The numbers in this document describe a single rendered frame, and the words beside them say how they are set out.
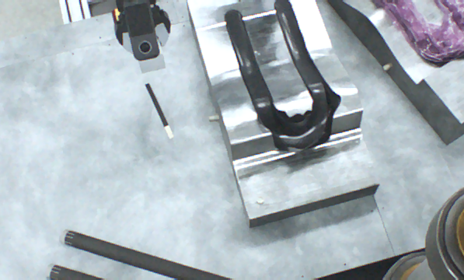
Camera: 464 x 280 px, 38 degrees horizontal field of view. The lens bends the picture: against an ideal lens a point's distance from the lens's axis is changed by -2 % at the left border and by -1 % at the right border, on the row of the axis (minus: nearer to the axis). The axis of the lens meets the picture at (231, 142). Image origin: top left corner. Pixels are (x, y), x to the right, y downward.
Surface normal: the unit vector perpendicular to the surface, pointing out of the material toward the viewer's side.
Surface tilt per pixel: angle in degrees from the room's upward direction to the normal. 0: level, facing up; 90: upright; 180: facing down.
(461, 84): 0
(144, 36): 29
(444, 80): 0
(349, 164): 0
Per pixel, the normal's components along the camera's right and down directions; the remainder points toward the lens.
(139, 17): 0.07, 0.09
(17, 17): -0.03, -0.39
